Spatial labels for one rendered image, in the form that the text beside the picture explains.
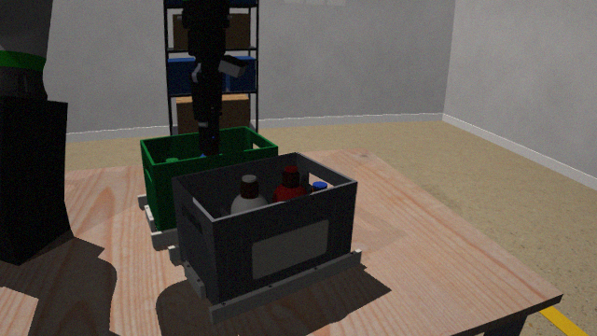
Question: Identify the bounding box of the dark grey plastic crate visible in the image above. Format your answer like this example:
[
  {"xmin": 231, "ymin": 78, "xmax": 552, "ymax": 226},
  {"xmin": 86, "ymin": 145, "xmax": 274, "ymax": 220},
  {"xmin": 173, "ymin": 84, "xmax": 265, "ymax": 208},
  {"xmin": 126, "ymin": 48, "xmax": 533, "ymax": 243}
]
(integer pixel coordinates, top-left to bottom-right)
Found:
[{"xmin": 177, "ymin": 152, "xmax": 358, "ymax": 306}]

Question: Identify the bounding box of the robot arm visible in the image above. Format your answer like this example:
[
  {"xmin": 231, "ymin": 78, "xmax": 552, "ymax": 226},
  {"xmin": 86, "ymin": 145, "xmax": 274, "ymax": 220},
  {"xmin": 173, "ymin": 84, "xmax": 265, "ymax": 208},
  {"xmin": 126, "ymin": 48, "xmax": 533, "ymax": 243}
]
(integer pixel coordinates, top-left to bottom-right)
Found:
[{"xmin": 0, "ymin": 0, "xmax": 249, "ymax": 100}]

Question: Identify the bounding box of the red bottle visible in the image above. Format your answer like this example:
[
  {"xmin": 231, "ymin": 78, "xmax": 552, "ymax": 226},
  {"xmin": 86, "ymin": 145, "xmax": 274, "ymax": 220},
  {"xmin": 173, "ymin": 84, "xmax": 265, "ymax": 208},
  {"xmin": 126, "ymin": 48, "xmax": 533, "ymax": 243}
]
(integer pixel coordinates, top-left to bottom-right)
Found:
[{"xmin": 272, "ymin": 165, "xmax": 308, "ymax": 203}]

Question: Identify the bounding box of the green crate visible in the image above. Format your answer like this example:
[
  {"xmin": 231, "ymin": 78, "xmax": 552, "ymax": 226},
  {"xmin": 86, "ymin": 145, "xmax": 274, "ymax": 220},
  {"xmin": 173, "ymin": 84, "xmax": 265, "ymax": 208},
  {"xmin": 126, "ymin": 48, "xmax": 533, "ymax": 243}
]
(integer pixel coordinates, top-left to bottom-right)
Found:
[{"xmin": 143, "ymin": 126, "xmax": 278, "ymax": 231}]

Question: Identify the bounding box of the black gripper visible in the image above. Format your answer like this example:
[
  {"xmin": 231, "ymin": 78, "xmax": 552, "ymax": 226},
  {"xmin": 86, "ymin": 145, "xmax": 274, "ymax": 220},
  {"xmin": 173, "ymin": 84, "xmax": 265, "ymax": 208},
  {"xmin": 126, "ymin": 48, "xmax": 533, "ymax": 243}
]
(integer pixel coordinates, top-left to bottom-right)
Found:
[{"xmin": 187, "ymin": 30, "xmax": 226, "ymax": 152}]

